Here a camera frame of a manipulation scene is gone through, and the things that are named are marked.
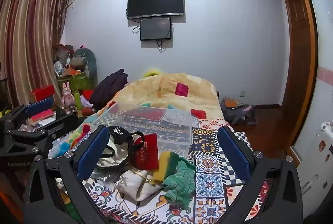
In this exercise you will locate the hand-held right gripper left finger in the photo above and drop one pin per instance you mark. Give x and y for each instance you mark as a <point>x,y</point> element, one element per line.
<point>93,152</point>

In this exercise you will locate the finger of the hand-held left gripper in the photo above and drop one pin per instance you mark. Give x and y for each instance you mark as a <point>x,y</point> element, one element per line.
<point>62,125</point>
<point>39,107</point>

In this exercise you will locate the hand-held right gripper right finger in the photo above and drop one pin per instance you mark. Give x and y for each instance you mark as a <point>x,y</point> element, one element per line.
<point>234,153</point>

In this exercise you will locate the white tote bag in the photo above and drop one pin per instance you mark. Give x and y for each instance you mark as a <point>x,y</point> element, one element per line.
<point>117,151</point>

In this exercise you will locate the black pouch with white print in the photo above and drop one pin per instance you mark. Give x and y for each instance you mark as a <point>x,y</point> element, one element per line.
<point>117,131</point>

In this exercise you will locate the red fabric pouch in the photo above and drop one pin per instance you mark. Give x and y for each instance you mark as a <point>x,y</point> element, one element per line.
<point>145,151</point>

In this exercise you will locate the green knitted cloth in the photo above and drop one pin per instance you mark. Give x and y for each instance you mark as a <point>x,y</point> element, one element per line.
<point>182,179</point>

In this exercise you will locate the yellow cloth item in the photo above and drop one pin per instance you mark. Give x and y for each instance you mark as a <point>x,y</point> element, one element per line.
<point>164,166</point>

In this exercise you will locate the clear plastic storage bin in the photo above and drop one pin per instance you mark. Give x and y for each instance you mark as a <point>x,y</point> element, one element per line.
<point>166,122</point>

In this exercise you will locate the red box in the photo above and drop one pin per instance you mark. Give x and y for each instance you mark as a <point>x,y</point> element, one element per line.
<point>43,92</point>

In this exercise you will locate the red cylindrical can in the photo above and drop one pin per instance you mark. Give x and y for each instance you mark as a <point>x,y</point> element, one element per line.
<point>88,111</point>

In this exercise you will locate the pink rabbit figure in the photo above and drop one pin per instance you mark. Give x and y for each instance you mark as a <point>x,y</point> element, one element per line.
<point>68,96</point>

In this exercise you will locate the red cloth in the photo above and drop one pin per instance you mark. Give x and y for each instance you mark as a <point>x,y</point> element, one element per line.
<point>89,94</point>

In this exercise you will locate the grey backpack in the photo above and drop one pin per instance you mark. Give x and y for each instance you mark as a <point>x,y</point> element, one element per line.
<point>238,110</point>

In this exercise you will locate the dark purple clothing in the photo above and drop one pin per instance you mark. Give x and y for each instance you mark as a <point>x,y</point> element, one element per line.
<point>109,86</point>

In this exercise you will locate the grey plush toy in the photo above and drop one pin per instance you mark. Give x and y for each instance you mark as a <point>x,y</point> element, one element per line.
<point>88,62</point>

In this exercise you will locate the striped brown curtain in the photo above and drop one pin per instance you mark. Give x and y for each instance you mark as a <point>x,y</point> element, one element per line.
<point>28,39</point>

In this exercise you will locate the white cabinet with stickers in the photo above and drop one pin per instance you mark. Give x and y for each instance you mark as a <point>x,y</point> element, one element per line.
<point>317,161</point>

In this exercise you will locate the yellow patchwork blanket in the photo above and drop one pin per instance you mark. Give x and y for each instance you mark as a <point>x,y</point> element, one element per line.
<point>156,88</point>

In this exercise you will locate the yellow plush toy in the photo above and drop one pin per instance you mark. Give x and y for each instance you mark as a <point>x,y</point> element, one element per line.
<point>151,73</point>

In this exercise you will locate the wooden door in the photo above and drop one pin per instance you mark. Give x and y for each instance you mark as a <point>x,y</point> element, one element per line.
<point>296,57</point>

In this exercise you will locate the white sliding wardrobe door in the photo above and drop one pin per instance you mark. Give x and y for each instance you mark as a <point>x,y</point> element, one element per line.
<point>322,44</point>

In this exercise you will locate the white wall socket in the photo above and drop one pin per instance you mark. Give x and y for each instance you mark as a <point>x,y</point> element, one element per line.
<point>242,93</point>

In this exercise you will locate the small black wall monitor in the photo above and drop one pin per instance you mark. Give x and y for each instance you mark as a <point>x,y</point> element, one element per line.
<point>155,28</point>

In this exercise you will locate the wall-mounted black television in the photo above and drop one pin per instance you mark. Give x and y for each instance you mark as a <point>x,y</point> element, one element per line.
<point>155,1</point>

